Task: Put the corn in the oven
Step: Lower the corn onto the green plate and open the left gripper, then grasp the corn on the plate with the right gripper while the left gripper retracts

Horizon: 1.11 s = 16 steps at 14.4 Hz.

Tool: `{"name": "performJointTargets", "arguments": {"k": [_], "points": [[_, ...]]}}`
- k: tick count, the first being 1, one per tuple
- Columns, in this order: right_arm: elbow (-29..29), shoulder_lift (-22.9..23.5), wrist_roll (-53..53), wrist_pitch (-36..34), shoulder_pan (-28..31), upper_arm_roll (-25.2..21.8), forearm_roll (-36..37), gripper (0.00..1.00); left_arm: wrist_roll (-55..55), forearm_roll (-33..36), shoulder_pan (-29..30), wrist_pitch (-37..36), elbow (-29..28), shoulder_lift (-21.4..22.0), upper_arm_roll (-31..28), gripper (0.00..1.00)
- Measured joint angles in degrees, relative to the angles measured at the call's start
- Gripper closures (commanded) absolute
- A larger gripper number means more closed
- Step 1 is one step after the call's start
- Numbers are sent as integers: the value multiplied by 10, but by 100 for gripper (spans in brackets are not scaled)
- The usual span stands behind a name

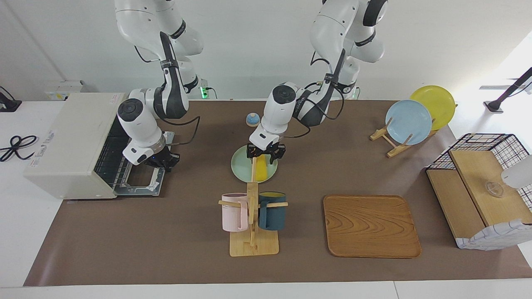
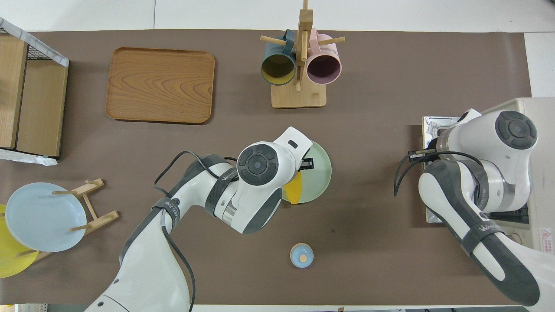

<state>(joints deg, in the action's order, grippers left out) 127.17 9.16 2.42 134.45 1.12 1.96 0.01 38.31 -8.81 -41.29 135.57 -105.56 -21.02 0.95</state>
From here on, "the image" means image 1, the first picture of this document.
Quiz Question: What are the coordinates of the black desk clamp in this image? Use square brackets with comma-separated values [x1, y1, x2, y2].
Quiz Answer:
[0, 86, 22, 113]

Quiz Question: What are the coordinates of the coiled black cable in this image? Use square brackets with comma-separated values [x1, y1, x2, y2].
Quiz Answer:
[0, 135, 39, 162]

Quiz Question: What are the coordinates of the white checked cloth liner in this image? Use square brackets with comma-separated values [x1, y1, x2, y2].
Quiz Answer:
[455, 219, 532, 250]

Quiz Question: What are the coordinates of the cream toaster oven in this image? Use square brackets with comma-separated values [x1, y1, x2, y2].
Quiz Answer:
[24, 92, 129, 200]

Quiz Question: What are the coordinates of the wooden plate rack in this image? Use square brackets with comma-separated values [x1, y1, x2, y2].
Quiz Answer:
[369, 104, 458, 158]

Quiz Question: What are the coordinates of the wooden serving tray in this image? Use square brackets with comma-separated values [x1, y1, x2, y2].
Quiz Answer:
[323, 195, 421, 259]

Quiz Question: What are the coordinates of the white wall socket box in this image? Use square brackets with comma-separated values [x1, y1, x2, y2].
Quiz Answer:
[44, 80, 84, 101]

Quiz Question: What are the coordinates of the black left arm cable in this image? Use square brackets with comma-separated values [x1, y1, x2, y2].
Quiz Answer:
[286, 48, 345, 138]

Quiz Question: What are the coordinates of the light blue plate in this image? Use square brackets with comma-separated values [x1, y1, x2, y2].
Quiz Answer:
[385, 100, 433, 145]

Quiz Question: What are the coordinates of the yellow plate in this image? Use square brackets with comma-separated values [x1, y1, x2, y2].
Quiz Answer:
[410, 85, 456, 131]

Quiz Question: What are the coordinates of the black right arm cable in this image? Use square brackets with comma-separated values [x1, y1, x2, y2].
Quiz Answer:
[135, 31, 201, 146]

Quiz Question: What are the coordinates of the mint green plate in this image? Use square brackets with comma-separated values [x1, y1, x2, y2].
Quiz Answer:
[231, 144, 278, 183]

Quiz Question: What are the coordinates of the brown table mat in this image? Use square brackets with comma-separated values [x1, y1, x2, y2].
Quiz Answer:
[24, 100, 532, 287]

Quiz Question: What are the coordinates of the wooden shelf with wire basket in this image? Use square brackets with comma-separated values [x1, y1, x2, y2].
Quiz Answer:
[426, 133, 532, 250]

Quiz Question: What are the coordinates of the small clear glass dish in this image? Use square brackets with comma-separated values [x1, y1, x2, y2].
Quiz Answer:
[484, 181, 505, 198]

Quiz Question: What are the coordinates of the white rounded device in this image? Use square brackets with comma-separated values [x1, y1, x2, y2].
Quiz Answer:
[501, 155, 532, 189]

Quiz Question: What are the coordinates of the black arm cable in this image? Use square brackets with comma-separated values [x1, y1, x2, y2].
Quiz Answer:
[286, 48, 345, 138]
[135, 31, 201, 146]

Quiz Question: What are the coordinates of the metal oven wire rack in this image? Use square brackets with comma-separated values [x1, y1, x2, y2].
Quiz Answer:
[95, 123, 133, 189]

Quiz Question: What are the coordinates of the wooden mug rack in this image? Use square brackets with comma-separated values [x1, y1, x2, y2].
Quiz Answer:
[218, 157, 288, 257]

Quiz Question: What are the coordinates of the dark blue mug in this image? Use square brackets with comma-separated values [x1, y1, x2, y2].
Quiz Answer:
[258, 191, 286, 231]

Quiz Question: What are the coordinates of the pink mug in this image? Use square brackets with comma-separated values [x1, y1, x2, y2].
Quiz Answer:
[221, 193, 249, 232]

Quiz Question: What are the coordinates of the yellow corn cob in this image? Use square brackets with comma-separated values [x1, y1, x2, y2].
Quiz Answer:
[254, 156, 270, 182]

